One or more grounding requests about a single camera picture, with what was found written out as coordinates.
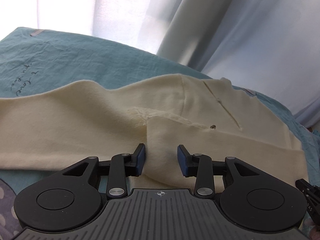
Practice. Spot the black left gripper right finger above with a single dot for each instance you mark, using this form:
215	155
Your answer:
203	169

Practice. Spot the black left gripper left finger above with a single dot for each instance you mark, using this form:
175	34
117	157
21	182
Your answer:
119	168

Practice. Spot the white sheer curtain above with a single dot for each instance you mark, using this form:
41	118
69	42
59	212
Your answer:
271	46

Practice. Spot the cream knit sweater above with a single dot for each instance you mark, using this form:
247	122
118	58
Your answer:
53	130

